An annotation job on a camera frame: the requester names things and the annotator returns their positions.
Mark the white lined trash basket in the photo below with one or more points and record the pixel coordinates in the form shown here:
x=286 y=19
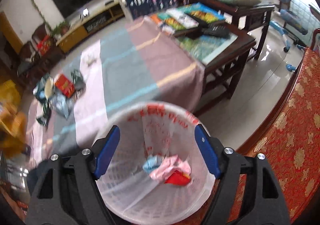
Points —
x=153 y=128

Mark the yellow snack bag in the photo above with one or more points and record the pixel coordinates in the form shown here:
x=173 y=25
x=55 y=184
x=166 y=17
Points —
x=13 y=125

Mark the black remote control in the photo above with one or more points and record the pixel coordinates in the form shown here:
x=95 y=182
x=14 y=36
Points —
x=217 y=31

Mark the light blue plastic bag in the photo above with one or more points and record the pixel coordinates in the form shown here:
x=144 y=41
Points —
x=152 y=163

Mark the dark wooden side table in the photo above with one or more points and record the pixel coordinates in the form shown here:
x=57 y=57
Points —
x=258 y=16

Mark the blue picture book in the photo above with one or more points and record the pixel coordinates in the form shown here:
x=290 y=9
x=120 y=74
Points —
x=202 y=12

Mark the white paper cup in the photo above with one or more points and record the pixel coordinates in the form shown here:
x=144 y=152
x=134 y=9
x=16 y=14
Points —
x=49 y=87

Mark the white tissue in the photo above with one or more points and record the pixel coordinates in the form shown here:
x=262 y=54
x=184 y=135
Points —
x=90 y=60

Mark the striped pastel tablecloth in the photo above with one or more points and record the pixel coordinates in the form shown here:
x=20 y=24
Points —
x=135 y=63

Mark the dark green snack wrapper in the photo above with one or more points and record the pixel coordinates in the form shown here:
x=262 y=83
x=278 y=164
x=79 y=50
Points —
x=77 y=79

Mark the blue child chair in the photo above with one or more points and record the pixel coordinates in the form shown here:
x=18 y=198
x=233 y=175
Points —
x=289 y=18

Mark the white remote control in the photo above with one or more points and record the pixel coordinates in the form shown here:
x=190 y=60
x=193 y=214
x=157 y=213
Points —
x=182 y=18

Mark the potted green plant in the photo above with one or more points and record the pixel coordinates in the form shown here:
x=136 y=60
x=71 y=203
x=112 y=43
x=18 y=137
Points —
x=60 y=29

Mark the dark wooden coffee table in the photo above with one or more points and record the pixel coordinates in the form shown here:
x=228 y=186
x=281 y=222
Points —
x=222 y=59

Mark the wooden tv cabinet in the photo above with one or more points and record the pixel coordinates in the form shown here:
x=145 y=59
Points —
x=109 y=14

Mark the red cardboard box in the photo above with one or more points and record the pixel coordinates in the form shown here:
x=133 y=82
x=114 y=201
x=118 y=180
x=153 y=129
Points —
x=64 y=85

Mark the red floral sofa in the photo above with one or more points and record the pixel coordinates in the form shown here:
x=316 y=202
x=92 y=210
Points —
x=289 y=137

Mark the pink plastic wrapper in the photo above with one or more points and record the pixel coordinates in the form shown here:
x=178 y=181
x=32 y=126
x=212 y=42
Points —
x=168 y=166

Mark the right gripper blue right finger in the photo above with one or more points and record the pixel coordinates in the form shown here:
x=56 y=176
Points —
x=207 y=151

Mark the red snack wrapper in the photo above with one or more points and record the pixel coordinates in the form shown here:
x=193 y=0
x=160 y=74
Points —
x=178 y=178

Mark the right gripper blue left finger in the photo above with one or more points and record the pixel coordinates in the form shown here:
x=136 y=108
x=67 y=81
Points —
x=104 y=150

